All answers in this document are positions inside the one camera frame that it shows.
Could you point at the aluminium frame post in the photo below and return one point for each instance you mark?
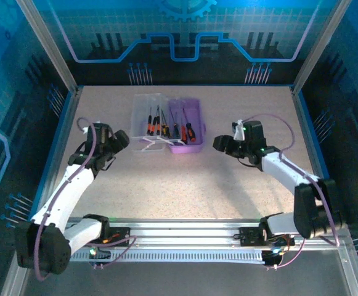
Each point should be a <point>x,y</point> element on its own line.
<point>51,46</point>
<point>319,46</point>

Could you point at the grey metal sheet panel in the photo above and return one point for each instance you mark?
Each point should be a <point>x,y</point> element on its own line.
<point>181,280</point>

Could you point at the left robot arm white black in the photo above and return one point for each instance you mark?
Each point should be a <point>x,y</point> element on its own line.
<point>64,194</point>

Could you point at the purple plastic tool box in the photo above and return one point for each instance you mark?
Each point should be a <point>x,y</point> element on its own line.
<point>197,111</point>

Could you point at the large orange black screwdriver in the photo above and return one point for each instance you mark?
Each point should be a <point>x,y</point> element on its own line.
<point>191,132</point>

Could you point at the clear plastic box lid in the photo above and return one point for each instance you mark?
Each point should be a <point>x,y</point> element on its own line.
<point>140,117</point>

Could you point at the aluminium mounting rail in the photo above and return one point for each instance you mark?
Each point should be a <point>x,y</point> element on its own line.
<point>181,231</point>

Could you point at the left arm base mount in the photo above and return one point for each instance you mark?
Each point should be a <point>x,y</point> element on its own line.
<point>120,232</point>

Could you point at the blue printed enclosure panel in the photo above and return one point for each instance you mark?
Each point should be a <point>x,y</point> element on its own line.
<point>181,68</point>
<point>6,108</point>
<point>351,108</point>

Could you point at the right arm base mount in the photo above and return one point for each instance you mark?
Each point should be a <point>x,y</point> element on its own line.
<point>249,235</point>

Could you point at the blue table edge strip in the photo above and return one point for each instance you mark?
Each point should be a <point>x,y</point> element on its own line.
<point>310,123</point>
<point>62,123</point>

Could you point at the black controller board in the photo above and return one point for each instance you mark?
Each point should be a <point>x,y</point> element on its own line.
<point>100,257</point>
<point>272,257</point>

